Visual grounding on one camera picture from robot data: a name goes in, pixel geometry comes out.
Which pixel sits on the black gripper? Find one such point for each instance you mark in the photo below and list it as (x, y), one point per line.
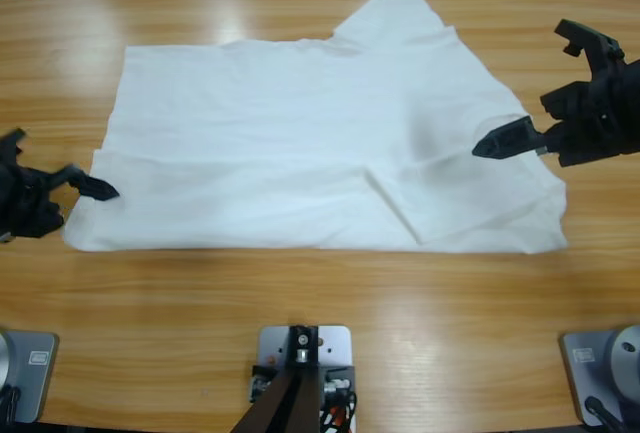
(600, 118)
(25, 203)

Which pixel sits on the white t-shirt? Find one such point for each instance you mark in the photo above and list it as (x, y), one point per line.
(250, 128)

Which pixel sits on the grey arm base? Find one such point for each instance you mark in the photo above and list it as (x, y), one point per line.
(590, 368)
(35, 378)

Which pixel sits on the white mounting block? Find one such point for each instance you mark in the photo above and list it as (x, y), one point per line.
(335, 345)

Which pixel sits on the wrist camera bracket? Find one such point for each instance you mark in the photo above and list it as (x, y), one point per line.
(585, 35)
(12, 140)

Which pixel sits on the dark brown post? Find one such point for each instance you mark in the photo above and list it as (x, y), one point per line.
(300, 403)

